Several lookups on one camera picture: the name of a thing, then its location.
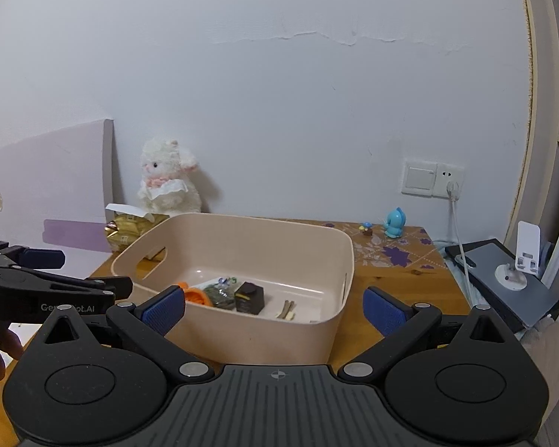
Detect orange rubber object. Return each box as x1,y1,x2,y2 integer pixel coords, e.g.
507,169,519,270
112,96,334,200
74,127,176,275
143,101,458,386
177,282,213,307

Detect green dried herb bag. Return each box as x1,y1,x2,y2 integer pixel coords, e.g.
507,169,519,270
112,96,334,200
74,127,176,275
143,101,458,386
204,276,239,310

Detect small black gold box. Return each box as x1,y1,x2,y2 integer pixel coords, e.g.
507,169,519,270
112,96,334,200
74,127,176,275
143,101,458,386
234,282,264,315

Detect gold tissue pack box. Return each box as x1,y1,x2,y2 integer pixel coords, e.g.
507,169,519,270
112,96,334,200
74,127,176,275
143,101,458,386
105,203,169,252

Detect pink purple headboard panel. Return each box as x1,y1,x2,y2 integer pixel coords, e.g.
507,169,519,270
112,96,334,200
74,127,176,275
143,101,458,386
0,119,114,278

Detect white plush lamb toy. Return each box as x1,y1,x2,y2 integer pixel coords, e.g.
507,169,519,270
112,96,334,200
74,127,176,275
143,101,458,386
137,138,203,216

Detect white phone stand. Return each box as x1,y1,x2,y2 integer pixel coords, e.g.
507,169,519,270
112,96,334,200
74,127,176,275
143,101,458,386
495,221,540,292

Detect beige plastic storage bin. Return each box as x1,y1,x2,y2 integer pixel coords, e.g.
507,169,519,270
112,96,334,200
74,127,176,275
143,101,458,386
111,213,354,364

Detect blue cartoon figurine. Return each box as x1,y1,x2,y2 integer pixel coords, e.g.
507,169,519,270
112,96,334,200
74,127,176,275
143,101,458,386
383,207,407,239

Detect tiny colourful figurine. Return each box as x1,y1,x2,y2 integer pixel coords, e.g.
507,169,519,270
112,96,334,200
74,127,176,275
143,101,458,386
359,222,373,236

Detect white power cable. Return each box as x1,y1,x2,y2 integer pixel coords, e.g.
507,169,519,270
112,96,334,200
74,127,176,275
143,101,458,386
435,181,484,308

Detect white shelf frame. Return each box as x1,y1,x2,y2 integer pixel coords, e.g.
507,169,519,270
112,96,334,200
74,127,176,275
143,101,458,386
506,0,559,286

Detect white wall switch socket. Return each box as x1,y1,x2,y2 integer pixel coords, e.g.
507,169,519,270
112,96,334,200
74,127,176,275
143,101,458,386
401,159,465,199

